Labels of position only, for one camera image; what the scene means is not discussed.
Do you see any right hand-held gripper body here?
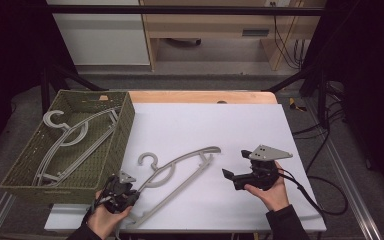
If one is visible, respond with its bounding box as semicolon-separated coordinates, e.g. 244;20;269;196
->
233;144;294;192

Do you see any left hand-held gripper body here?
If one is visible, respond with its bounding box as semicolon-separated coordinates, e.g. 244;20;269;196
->
103;170;140;214

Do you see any grey plastic clothes hanger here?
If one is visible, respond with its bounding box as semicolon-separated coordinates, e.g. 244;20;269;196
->
34;108;121;188
33;107;121;187
126;145;222;230

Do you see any green woven basket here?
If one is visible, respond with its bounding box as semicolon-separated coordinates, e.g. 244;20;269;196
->
0;89;137;205

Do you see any person's right hand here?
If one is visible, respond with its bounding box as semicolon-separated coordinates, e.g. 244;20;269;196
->
244;161;290;213

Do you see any person's left hand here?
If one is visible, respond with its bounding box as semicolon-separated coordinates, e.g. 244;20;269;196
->
86;189;133;240

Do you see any white table mat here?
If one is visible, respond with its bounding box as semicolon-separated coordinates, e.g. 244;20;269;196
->
43;102;327;233

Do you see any yellow and black tool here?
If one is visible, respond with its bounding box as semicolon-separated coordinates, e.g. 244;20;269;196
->
288;97;308;113

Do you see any wooden table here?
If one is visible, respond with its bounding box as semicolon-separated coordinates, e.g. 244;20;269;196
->
128;90;279;105

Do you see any black metal stand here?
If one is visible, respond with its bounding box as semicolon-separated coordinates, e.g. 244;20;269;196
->
263;64;332;130
39;62;108;115

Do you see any office chair base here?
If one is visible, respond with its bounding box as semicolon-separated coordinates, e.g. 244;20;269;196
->
164;37;203;48

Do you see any light wooden desk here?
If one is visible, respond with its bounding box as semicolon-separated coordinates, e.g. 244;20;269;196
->
139;0;328;72

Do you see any white cabinet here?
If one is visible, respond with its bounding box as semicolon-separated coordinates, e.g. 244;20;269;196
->
45;0;151;67

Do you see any black curtain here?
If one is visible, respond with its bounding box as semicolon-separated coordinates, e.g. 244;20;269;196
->
301;0;384;194
0;0;78;164

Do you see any black floor cable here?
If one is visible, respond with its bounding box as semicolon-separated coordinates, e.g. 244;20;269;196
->
292;108;346;140

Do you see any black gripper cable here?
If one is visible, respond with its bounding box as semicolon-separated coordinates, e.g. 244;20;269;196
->
274;167;350;218

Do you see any black hanging cable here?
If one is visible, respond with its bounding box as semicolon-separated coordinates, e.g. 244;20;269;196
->
272;2;302;70
292;38;307;70

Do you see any black frame bar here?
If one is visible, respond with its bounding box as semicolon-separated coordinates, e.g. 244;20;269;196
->
44;3;326;17

